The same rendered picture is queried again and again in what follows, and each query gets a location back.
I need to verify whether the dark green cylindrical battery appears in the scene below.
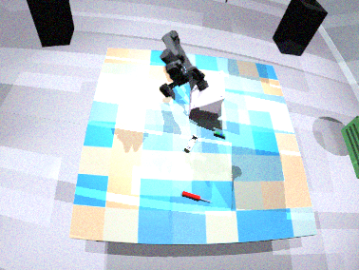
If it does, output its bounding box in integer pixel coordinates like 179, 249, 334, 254
214, 131, 225, 138

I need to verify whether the red-handled screwdriver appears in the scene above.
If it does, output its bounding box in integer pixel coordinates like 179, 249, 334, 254
182, 191, 210, 203

